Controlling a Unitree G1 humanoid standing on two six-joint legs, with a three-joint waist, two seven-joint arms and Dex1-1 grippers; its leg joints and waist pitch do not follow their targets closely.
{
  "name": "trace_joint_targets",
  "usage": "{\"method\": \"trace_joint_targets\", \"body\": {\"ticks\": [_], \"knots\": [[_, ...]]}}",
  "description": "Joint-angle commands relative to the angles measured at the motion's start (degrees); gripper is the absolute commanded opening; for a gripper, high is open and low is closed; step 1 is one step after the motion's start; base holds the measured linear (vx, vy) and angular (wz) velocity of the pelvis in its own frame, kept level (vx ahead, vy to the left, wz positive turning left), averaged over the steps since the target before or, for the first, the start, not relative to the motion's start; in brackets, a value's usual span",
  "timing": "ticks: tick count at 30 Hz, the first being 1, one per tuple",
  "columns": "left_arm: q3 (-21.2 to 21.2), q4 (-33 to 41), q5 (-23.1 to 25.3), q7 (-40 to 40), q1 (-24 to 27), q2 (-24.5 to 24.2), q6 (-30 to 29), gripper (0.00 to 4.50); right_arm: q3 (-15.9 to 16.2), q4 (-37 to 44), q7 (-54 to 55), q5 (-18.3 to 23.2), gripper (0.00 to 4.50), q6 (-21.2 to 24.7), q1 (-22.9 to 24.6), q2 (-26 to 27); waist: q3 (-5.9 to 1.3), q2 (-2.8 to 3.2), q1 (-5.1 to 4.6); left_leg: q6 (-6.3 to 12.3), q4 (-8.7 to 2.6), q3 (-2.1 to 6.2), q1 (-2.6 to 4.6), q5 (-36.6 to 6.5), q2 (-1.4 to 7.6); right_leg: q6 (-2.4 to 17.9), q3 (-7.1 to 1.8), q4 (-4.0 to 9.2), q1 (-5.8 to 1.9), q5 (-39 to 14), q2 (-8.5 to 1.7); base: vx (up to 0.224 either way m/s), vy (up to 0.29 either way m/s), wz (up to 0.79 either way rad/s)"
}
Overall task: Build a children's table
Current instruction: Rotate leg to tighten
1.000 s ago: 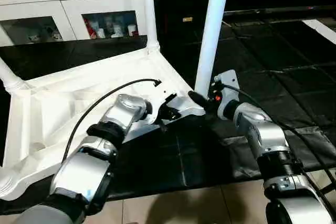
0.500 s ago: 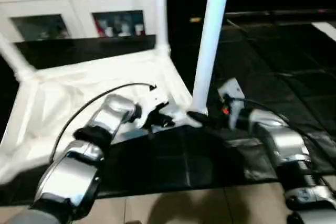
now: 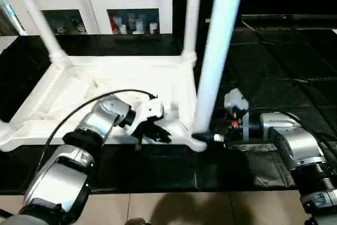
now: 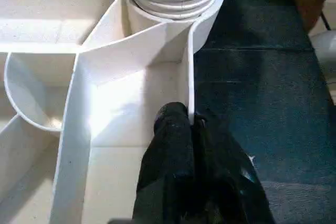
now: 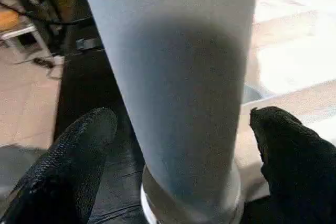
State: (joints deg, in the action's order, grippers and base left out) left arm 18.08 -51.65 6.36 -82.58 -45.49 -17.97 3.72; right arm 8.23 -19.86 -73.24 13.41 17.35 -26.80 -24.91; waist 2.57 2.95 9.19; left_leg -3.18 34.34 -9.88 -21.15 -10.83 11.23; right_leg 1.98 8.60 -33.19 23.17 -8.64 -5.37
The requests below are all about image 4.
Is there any white plastic table top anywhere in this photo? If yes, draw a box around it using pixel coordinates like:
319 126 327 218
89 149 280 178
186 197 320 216
0 0 226 224

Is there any black work mat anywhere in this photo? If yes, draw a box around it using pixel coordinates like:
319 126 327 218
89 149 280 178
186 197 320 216
186 0 336 224

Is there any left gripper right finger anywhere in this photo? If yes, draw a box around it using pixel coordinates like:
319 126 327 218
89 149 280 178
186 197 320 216
190 112 275 224

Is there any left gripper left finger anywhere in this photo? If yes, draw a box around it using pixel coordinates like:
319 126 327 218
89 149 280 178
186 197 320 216
131 102 196 224

